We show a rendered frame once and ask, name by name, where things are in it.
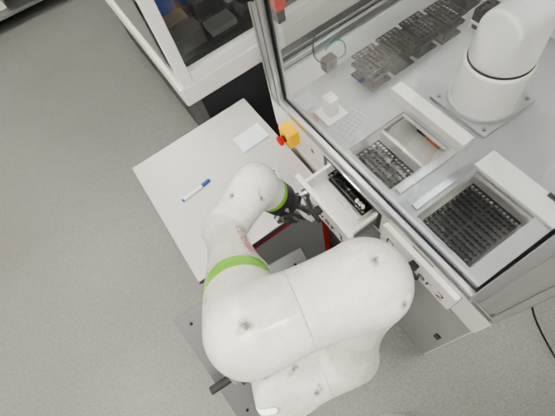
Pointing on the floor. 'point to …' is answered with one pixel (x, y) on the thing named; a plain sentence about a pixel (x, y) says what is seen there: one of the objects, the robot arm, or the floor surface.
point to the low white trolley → (187, 244)
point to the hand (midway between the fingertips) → (307, 215)
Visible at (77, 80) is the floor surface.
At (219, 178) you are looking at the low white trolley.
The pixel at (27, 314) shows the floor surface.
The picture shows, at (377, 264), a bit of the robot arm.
